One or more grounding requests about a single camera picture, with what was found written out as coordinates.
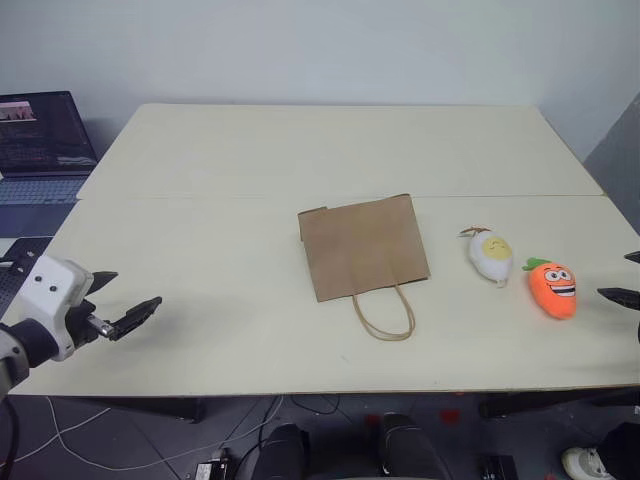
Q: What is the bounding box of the dark rounded shape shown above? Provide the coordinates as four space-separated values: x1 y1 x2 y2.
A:
253 422 312 480
381 412 442 480

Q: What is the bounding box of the white floor cable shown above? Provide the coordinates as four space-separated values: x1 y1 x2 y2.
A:
45 396 221 469

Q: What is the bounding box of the grey perforated metal plate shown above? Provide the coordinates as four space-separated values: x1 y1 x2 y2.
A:
0 261 29 322

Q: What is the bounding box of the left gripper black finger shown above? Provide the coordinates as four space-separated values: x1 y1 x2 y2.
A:
85 270 120 298
106 295 164 343

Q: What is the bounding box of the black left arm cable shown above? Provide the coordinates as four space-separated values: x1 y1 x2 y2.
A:
0 393 20 469

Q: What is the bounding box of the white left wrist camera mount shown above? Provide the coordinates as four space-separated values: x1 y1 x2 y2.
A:
16 255 95 363

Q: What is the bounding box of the white egg plush toy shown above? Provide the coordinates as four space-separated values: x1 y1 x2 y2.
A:
459 225 515 291

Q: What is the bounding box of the black box on floor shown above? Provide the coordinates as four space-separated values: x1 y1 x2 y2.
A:
193 448 232 480

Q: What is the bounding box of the brown paper bag with handles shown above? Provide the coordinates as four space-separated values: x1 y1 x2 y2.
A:
297 193 433 343

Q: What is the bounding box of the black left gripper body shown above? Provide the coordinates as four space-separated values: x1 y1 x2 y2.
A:
63 298 114 352

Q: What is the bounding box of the orange carrot plush toy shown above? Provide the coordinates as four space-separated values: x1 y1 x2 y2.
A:
521 256 579 322

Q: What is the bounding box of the open dark laptop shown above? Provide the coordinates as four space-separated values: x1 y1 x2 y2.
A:
0 90 99 238

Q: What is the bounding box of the grey partition panel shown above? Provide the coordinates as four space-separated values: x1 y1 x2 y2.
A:
583 92 640 214

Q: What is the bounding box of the black table foot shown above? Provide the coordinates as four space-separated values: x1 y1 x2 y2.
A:
478 387 640 421
47 396 207 422

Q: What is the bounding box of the white sneaker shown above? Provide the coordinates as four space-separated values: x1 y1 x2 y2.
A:
560 445 617 480

